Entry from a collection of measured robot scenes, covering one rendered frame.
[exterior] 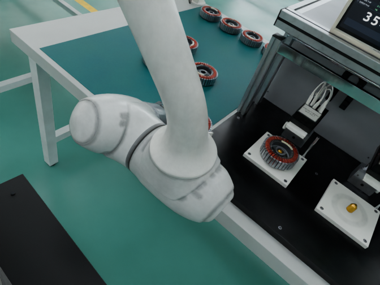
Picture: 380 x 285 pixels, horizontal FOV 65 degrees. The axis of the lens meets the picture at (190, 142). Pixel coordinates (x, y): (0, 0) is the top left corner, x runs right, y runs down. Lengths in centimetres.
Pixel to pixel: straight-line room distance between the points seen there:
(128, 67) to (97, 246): 82
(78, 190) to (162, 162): 125
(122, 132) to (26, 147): 139
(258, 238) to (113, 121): 48
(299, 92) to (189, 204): 75
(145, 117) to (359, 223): 66
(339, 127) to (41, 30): 110
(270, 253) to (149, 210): 93
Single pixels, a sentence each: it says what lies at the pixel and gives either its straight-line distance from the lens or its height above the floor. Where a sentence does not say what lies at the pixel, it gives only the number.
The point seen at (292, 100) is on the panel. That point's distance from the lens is 113.
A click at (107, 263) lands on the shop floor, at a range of 147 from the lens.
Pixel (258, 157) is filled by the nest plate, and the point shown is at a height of 78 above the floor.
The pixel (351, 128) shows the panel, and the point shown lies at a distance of 110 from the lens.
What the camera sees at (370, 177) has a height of 88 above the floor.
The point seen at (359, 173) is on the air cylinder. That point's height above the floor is 82.
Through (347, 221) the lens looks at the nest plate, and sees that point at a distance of 92.
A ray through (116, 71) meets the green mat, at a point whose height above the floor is 75.
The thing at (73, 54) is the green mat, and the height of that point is 75.
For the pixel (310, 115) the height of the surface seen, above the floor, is 92.
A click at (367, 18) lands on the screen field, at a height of 118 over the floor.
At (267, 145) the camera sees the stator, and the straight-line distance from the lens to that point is 90.
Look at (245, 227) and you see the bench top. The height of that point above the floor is 75.
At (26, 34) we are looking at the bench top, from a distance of 126.
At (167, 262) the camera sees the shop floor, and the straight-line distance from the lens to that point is 150.
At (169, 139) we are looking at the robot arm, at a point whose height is 109.
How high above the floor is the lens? 138
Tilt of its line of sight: 45 degrees down
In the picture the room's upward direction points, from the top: 20 degrees clockwise
